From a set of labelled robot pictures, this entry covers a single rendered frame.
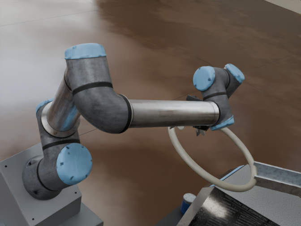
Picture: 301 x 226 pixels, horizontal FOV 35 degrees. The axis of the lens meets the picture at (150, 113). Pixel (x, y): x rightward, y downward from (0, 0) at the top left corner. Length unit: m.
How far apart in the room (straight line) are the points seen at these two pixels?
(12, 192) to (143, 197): 1.80
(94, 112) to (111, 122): 0.05
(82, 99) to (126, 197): 2.38
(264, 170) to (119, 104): 1.15
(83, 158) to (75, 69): 0.61
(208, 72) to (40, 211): 0.89
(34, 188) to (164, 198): 1.84
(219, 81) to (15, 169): 0.89
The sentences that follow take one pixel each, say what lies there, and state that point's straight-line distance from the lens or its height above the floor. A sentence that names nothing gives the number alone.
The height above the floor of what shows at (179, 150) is 1.24.
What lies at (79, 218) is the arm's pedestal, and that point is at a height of 0.85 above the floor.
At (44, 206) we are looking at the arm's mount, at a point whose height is 0.98.
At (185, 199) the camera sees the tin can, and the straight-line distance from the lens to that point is 3.50.
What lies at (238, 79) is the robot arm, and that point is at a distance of 1.84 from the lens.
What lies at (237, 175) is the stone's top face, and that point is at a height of 0.81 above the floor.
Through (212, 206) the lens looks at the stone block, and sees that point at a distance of 2.56.
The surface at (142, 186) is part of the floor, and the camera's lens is 3.76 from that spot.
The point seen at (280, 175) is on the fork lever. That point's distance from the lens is 2.35.
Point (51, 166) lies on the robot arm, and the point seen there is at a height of 1.22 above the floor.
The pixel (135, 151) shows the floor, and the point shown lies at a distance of 4.12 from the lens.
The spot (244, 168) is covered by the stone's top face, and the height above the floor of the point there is 0.81.
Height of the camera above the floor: 2.36
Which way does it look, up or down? 30 degrees down
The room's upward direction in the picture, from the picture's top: 10 degrees clockwise
